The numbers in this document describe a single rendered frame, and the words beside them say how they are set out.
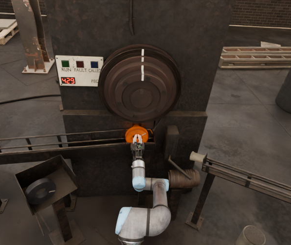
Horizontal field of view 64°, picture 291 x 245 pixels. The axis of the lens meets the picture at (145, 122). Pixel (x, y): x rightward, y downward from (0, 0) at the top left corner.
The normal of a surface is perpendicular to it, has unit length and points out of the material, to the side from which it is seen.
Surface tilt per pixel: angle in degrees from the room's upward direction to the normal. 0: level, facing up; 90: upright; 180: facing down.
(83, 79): 90
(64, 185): 5
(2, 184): 0
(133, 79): 90
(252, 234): 0
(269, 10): 90
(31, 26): 90
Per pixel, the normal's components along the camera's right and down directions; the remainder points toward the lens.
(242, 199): 0.07, -0.79
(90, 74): 0.07, 0.61
